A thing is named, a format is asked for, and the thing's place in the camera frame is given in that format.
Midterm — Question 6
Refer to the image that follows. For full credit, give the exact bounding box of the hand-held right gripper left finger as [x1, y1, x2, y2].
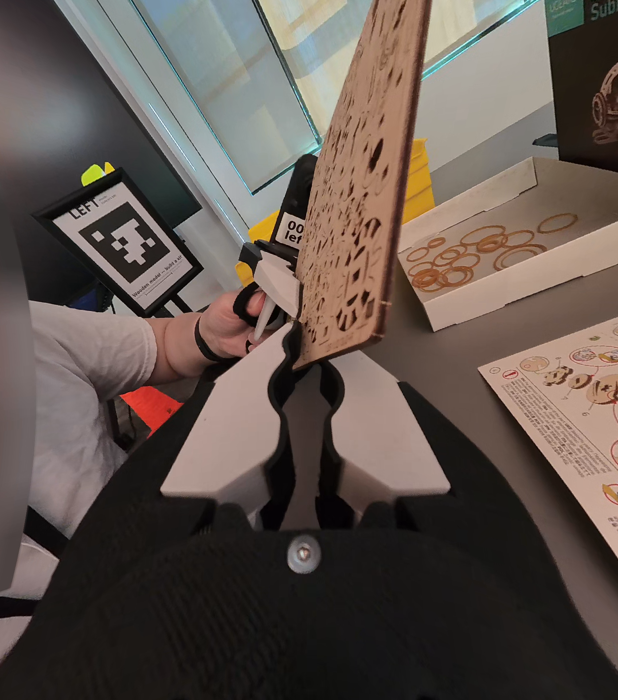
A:
[160, 322, 303, 515]

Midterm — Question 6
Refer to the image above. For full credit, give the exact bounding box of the large glass window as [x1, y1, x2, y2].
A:
[55, 0, 547, 230]

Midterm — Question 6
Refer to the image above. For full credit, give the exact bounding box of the black wristband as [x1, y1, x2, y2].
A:
[194, 316, 225, 363]

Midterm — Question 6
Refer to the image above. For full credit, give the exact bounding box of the white cardboard box tray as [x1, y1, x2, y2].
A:
[396, 156, 618, 333]

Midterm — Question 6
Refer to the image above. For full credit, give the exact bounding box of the laser-cut wooden parts sheet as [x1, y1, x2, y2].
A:
[292, 0, 433, 371]

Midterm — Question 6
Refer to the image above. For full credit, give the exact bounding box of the orange flat object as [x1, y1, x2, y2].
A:
[119, 385, 184, 438]

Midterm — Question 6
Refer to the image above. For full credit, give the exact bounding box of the person's left forearm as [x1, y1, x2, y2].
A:
[148, 314, 206, 384]

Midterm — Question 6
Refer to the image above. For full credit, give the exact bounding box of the person's left hand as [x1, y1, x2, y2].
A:
[200, 288, 288, 362]

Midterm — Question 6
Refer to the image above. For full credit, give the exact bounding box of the printed instruction booklet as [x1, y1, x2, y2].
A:
[477, 303, 618, 623]

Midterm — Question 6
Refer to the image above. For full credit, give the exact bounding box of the person's white shirt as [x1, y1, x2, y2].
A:
[29, 300, 158, 539]

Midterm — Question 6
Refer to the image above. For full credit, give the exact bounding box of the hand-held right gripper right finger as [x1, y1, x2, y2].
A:
[317, 350, 451, 517]

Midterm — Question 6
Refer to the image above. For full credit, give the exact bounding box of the black framed marker sign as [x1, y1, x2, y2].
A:
[32, 167, 204, 318]

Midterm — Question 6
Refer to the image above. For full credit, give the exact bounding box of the dark model kit box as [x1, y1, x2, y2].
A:
[547, 0, 618, 181]

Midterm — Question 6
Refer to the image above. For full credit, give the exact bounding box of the yellow plastic bin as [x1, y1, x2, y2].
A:
[235, 137, 431, 288]

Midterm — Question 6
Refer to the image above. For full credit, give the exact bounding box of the neon yellow paper flag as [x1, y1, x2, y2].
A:
[81, 161, 116, 188]

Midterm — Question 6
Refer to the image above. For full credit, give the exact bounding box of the pile of tan rubber bands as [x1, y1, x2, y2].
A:
[404, 212, 580, 291]

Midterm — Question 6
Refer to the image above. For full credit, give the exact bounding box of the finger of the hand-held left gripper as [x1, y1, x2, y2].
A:
[258, 256, 304, 319]

